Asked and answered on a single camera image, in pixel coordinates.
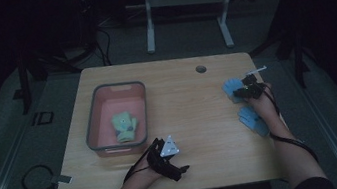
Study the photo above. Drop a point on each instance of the black tripod stand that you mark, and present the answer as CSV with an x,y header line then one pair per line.
x,y
298,54
25,92

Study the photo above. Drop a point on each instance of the blue glove with grey cuff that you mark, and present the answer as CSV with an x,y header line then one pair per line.
x,y
230,87
249,119

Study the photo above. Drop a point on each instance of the green fuzzy glove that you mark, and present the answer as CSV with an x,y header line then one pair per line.
x,y
125,133

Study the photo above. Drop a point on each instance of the black floor bracket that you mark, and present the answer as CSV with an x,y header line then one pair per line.
x,y
33,119

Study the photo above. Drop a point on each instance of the pink bin with grey rim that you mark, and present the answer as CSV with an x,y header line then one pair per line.
x,y
107,113

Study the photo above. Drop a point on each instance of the person's right hand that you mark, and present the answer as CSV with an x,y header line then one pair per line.
x,y
264,107

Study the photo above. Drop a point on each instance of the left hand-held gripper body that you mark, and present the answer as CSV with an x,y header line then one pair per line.
x,y
167,165

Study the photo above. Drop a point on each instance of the person's left hand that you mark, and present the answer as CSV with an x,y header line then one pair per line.
x,y
143,179

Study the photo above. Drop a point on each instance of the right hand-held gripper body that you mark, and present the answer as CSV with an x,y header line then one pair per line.
x,y
255,90

